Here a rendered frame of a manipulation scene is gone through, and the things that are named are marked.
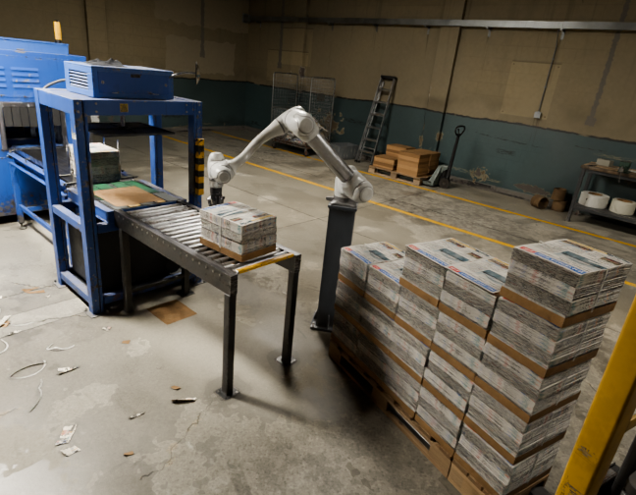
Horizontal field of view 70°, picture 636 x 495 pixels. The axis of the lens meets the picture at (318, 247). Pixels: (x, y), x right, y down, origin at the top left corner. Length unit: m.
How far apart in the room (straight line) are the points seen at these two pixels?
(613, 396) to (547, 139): 7.61
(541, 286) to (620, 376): 0.47
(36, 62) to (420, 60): 7.01
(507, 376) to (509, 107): 7.50
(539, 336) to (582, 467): 0.47
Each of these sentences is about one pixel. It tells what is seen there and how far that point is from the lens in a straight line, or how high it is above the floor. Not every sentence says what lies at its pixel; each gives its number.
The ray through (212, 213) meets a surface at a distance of 2.73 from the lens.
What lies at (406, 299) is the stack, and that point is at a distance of 2.49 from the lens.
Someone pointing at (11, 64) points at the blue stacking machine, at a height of 1.62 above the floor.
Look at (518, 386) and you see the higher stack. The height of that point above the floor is 0.73.
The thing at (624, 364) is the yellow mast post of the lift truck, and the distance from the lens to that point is 1.66.
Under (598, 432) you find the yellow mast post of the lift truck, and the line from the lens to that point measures 1.78.
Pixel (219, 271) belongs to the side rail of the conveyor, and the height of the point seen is 0.79.
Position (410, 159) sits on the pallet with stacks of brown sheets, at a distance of 8.92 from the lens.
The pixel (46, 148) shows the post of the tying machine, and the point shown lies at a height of 1.13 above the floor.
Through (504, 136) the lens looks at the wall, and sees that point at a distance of 9.29.
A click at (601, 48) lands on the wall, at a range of 8.97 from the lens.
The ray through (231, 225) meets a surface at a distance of 2.61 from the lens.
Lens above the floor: 1.88
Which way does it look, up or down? 22 degrees down
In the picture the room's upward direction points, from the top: 6 degrees clockwise
